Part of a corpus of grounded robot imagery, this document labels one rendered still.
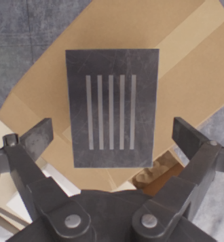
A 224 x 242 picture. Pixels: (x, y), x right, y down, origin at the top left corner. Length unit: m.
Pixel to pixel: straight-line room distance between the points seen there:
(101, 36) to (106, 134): 0.18
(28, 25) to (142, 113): 1.19
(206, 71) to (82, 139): 0.26
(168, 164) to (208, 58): 0.71
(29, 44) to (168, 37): 1.11
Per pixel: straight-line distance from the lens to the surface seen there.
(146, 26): 0.35
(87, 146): 0.28
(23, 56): 1.37
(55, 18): 1.32
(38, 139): 0.18
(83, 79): 0.26
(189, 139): 0.17
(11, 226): 1.17
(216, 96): 0.40
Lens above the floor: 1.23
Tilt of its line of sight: 73 degrees down
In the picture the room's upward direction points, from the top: 179 degrees counter-clockwise
